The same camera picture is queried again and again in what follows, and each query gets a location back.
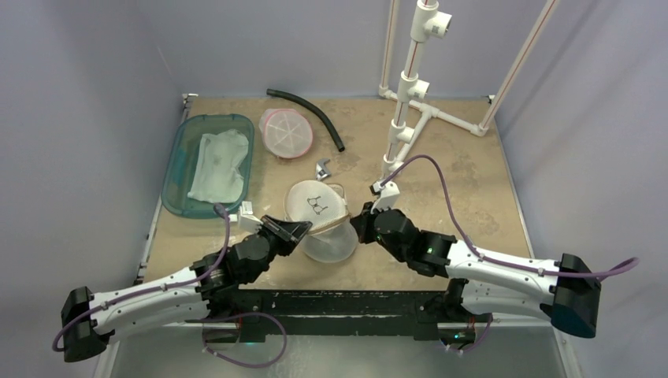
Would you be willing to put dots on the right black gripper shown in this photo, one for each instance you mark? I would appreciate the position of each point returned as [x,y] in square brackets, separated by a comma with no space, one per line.
[365,222]

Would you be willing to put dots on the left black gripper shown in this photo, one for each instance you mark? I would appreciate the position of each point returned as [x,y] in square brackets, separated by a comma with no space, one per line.
[287,233]

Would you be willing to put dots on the teal plastic bin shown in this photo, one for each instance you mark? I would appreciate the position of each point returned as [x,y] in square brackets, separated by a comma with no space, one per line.
[183,158]

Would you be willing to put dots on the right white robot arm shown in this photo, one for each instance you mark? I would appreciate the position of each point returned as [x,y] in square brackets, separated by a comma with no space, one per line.
[563,292]

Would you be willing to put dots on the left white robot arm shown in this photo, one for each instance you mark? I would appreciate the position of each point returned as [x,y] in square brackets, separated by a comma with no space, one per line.
[90,320]

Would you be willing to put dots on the white cloth garment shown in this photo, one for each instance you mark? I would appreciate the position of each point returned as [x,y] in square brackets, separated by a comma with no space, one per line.
[217,176]

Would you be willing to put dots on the white PVC pipe rack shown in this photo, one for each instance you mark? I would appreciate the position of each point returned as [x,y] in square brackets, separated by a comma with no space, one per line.
[412,113]

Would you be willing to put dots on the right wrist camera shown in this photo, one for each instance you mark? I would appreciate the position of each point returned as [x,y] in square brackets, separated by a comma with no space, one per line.
[386,193]

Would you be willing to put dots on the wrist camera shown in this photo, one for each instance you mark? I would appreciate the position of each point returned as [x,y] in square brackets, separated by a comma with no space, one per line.
[386,193]
[245,218]

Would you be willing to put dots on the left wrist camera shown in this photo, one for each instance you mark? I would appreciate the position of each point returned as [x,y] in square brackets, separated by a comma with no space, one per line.
[245,218]

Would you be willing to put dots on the red handled adjustable wrench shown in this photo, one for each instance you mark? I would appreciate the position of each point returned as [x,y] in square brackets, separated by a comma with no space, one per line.
[322,170]

